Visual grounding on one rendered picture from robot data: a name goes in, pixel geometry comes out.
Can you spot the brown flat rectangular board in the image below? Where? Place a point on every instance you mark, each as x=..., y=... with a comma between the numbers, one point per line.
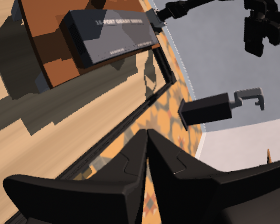
x=51, y=41

